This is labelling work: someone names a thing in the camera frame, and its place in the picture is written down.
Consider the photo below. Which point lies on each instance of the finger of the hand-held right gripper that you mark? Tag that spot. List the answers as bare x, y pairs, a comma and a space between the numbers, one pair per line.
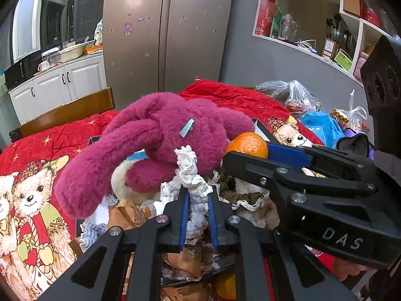
288, 155
250, 169

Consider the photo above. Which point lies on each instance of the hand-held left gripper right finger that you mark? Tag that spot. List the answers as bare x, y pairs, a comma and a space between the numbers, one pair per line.
213, 222

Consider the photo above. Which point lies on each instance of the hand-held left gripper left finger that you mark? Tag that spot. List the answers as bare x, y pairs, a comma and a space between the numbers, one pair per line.
184, 222

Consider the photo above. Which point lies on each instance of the orange mandarin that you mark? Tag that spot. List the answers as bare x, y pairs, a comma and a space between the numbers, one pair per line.
247, 144
225, 287

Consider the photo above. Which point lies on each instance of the brown lace-edged crochet scrunchie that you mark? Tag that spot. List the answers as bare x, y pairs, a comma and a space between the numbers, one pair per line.
238, 196

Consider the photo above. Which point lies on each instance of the brown triangular paper packet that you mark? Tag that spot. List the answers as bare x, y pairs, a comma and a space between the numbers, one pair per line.
125, 213
178, 265

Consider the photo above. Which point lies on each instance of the white crochet scrunchie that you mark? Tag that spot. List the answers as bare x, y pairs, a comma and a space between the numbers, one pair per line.
191, 169

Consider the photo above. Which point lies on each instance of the person's right hand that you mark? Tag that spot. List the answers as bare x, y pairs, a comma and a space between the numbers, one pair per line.
351, 271

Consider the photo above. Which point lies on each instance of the blue plastic bag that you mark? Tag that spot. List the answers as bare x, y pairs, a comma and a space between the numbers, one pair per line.
322, 125

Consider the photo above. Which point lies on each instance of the jar with checked lid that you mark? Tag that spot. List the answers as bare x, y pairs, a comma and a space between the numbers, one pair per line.
339, 114

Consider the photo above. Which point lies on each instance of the clear bag with dark contents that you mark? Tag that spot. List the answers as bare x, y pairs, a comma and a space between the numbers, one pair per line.
275, 89

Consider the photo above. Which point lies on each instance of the purple and grey cloth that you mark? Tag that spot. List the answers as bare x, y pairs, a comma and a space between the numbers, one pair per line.
354, 142

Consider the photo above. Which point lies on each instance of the cream plush toy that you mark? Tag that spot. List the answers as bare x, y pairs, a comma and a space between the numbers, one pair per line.
125, 182

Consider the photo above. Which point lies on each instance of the tied clear plastic bag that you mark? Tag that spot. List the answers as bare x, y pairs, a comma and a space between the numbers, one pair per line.
355, 113

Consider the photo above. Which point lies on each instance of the magenta plush toy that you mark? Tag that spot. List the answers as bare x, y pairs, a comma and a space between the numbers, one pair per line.
175, 122

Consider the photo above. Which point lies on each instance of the blue crochet scrunchie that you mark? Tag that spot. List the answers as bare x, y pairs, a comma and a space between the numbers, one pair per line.
91, 230

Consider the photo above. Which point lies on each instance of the green label box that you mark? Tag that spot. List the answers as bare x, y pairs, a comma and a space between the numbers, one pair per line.
343, 59

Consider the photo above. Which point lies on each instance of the pink thermos bottle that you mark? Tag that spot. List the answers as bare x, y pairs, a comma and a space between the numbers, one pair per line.
360, 67

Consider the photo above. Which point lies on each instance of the clear glass pitcher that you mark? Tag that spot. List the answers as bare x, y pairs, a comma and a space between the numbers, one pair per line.
288, 28

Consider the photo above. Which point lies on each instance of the green carton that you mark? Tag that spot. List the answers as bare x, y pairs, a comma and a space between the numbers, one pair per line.
277, 25

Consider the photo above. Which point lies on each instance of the red carton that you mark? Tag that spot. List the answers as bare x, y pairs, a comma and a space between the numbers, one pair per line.
264, 17

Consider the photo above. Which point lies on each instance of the silver double-door refrigerator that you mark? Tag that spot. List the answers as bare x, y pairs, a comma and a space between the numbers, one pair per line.
141, 53

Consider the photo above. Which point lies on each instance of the red jar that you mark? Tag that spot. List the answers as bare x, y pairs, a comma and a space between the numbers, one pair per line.
371, 17

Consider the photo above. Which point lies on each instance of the red printed blanket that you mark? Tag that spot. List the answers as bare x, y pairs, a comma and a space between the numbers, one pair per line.
40, 144

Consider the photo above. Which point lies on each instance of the brown cardboard shelf box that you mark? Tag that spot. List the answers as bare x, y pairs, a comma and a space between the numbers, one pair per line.
351, 1

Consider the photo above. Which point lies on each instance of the white kitchen cabinet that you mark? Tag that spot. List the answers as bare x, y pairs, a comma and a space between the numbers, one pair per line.
84, 78

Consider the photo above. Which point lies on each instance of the printed snack bag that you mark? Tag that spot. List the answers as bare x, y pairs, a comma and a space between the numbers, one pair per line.
98, 36

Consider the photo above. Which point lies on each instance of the white basin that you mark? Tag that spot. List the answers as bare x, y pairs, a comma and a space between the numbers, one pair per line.
72, 53

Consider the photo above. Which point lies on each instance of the white mug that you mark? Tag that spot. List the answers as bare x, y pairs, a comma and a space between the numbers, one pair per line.
43, 66

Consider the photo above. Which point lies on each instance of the black microwave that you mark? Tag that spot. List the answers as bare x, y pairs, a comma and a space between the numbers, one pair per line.
18, 72

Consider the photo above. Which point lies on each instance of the dark kitchen window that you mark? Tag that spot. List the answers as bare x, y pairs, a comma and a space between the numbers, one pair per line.
62, 18

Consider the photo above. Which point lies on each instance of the white wall shelf unit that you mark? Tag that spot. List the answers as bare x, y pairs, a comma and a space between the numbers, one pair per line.
360, 37

